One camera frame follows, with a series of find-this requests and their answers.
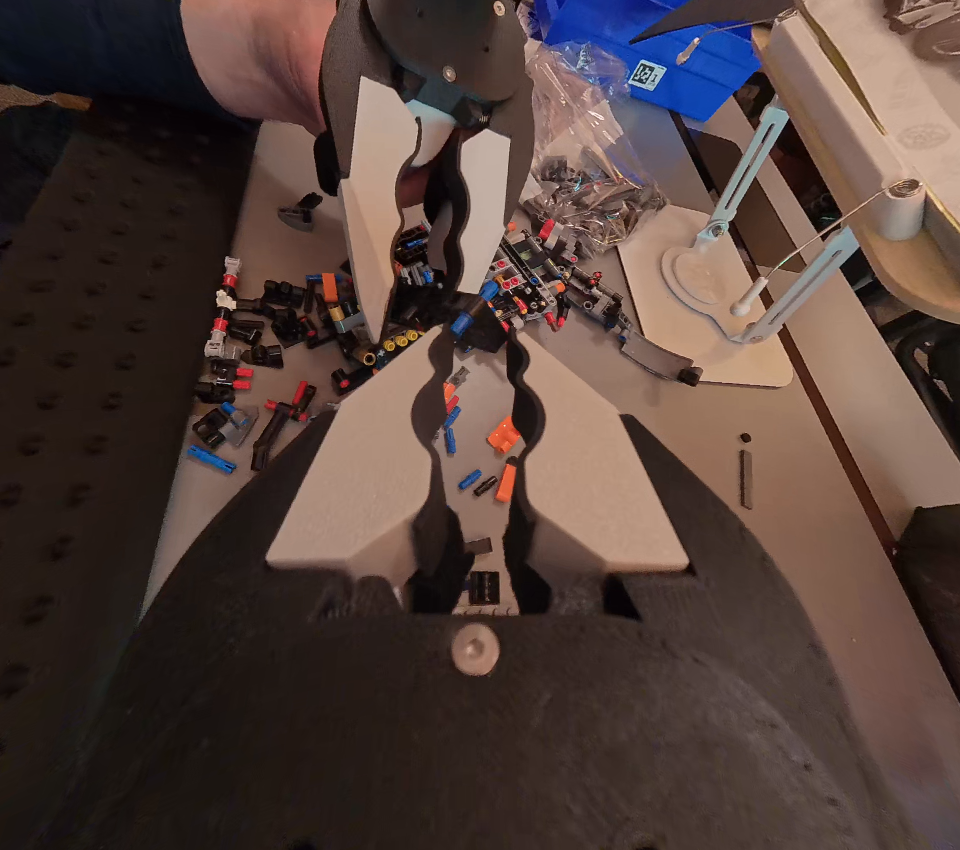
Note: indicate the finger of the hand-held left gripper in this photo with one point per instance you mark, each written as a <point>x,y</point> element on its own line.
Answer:
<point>367,190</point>
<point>480,205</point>

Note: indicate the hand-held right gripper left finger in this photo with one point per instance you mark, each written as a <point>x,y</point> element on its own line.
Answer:
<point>352,490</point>

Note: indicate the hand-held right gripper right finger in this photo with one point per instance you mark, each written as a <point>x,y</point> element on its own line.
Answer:
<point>600,490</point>

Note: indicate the blue lego pin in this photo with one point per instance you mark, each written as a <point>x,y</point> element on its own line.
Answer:
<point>459,324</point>

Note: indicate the lego subassembly with curved panel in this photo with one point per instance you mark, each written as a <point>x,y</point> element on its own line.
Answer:
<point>660,359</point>

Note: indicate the orange lego bar piece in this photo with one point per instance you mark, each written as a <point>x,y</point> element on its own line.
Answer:
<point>506,480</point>

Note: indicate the scattered loose lego pieces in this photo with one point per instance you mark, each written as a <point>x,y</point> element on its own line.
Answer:
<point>270,430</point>

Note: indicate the clear bag of lego pieces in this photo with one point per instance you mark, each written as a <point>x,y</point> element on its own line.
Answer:
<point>592,190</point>

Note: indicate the person's left hand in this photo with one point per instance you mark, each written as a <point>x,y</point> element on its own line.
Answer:
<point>255,55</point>

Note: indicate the white book stand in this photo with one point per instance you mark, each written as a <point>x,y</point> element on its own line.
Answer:
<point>750,363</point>

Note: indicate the blue bin with tag label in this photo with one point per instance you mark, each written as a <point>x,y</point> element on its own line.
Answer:
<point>697,78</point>

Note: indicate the black perforated mat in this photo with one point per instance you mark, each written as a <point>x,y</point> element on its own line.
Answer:
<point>97,378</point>

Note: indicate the orange lego bracket piece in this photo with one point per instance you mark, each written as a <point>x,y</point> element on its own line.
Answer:
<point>504,435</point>

